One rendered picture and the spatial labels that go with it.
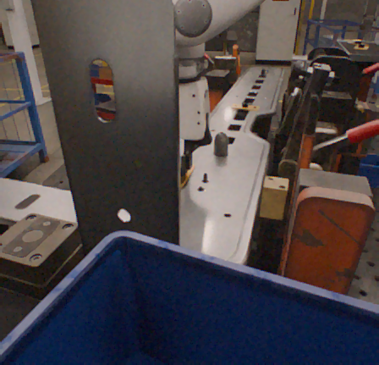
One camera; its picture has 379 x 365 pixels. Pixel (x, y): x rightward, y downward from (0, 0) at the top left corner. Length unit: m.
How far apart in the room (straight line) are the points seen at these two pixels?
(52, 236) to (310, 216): 0.29
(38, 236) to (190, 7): 0.31
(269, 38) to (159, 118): 7.37
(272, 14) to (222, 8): 7.16
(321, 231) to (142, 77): 0.16
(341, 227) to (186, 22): 0.29
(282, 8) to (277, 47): 0.79
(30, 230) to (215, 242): 0.23
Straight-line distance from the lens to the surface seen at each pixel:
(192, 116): 0.51
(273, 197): 0.46
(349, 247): 0.21
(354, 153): 0.86
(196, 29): 0.40
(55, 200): 0.57
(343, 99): 0.73
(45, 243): 0.39
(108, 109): 3.50
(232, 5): 0.42
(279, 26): 7.59
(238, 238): 0.46
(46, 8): 0.28
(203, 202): 0.52
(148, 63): 0.24
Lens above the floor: 1.29
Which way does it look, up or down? 28 degrees down
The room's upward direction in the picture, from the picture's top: straight up
